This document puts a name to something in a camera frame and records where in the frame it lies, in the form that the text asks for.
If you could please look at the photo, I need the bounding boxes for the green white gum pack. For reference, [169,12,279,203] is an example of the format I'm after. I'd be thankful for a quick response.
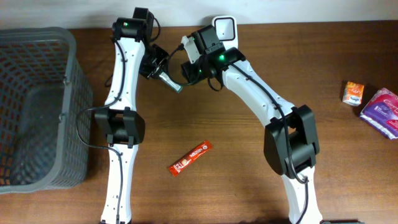
[159,72,183,93]

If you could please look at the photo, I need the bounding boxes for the red Nescafe coffee sachet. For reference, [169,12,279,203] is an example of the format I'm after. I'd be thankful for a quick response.
[168,140,213,177]

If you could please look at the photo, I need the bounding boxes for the small orange box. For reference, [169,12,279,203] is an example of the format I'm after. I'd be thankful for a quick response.
[342,82,364,106]

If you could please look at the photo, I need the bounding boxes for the red purple Carefree pad pack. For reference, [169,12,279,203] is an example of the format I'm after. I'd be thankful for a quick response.
[359,88,397,140]

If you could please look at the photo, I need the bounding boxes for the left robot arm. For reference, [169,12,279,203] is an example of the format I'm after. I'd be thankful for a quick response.
[95,7,168,223]

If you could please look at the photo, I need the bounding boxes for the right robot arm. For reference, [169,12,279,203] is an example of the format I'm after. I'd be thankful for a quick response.
[181,25,323,223]

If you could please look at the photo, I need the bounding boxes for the white barcode scanner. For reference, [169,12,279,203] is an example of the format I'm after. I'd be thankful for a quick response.
[211,16,239,50]

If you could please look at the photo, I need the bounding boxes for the grey plastic mesh basket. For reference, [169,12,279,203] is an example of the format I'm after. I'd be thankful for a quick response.
[1,27,93,194]

